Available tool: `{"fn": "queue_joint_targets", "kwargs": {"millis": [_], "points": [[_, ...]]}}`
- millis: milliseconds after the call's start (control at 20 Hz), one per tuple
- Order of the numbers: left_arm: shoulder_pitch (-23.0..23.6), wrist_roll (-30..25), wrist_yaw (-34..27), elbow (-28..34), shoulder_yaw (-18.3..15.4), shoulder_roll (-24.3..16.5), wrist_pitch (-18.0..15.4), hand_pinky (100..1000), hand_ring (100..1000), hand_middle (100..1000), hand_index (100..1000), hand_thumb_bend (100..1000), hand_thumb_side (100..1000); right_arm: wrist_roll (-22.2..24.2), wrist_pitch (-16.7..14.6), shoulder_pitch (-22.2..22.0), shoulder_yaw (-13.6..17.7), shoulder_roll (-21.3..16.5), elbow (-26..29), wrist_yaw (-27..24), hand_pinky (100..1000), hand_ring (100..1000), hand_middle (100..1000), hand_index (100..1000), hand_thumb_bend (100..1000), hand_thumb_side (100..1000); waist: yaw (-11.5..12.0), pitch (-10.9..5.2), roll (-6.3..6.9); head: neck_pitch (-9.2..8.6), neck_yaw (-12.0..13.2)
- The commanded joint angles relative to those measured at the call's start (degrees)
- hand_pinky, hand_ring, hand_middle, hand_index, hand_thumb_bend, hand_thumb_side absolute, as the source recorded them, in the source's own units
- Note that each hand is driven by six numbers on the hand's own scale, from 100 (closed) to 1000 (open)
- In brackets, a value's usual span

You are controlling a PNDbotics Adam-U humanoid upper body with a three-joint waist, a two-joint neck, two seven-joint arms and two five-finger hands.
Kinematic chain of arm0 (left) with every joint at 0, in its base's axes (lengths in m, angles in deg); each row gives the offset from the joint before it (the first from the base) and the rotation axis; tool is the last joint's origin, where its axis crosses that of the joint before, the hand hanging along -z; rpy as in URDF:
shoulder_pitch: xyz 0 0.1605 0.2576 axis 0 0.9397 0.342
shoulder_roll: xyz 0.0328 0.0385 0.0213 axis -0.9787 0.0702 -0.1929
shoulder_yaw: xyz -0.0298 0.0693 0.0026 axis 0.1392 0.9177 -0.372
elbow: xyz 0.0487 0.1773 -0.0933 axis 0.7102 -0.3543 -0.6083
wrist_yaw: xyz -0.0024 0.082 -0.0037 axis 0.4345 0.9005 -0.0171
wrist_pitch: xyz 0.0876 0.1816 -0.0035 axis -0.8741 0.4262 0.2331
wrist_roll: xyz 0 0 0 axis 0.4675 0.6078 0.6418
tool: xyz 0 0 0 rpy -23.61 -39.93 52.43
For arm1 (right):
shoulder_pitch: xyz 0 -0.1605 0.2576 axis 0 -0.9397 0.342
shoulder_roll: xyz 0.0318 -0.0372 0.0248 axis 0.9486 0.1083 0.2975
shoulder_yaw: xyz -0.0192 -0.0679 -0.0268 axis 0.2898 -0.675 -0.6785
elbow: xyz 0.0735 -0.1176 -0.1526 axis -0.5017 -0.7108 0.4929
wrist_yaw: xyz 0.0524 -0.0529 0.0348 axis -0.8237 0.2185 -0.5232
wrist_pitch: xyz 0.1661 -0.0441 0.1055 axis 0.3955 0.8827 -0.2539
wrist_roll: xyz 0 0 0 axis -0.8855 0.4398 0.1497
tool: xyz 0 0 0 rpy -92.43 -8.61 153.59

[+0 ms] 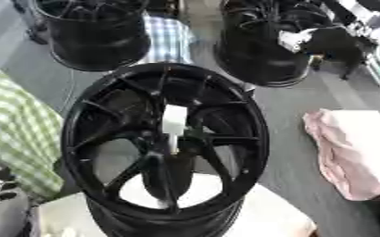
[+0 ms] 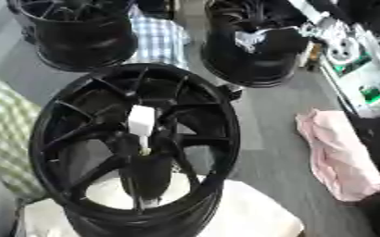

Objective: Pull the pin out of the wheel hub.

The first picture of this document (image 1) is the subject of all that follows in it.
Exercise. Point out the black wheel rim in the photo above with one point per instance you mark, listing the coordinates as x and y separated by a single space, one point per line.
98 37
252 55

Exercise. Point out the white pin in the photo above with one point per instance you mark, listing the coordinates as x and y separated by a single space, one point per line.
174 122

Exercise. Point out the black spoked wheel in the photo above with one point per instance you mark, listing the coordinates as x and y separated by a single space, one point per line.
236 172

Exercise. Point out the white stand under wheel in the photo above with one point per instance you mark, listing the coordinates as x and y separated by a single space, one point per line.
274 213

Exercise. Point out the green white checked table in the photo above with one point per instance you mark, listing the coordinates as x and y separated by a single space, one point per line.
20 129

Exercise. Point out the blue white checked cloth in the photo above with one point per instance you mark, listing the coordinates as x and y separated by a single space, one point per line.
169 40

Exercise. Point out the pink cloth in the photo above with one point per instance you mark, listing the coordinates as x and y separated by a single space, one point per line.
334 154

